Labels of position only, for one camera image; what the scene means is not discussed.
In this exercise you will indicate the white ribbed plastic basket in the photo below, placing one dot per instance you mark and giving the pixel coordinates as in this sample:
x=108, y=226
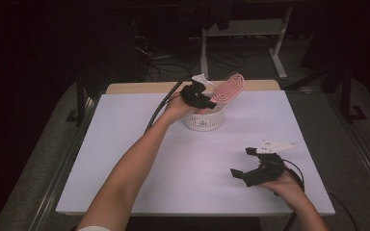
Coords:
x=204, y=122

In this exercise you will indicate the person's right hand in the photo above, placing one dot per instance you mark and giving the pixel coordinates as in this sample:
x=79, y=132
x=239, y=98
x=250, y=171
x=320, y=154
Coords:
x=284, y=187

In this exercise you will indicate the white metal desk frame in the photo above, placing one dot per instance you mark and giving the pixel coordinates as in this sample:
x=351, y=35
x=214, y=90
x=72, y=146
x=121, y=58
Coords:
x=247, y=32

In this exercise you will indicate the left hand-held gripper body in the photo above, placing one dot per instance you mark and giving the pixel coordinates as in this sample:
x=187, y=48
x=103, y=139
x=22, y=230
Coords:
x=193, y=93

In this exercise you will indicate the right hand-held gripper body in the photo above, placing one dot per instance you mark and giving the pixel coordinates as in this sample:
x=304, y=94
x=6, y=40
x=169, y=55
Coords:
x=268, y=165

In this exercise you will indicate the white sleeve cuff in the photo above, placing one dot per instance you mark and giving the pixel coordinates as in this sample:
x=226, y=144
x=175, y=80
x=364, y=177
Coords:
x=93, y=228

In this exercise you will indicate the pink ridged lid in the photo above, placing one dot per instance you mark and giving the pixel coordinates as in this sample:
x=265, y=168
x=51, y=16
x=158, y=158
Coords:
x=228, y=88

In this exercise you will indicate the person's left hand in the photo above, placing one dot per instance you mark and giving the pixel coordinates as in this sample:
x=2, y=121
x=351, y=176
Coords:
x=178, y=109

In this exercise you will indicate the dark metal stand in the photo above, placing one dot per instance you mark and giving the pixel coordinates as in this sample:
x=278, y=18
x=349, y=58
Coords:
x=350, y=96
x=80, y=99

